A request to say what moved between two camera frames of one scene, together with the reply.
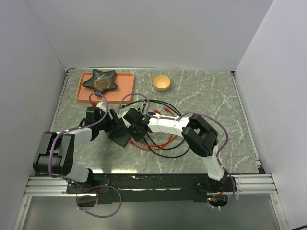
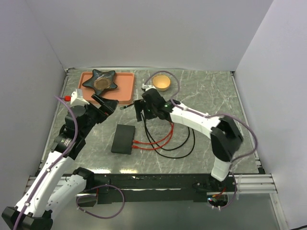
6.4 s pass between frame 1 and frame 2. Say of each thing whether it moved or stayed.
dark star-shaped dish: stayed
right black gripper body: moved
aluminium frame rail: stayed
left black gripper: moved
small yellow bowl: stayed
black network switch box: moved
